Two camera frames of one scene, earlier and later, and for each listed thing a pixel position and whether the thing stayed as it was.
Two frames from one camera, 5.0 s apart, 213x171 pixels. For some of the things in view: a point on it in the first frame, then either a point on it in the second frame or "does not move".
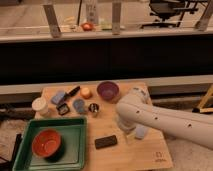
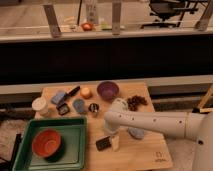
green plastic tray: (53, 144) does not move
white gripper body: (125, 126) → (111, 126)
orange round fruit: (86, 93) does not move
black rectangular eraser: (105, 141) does not move
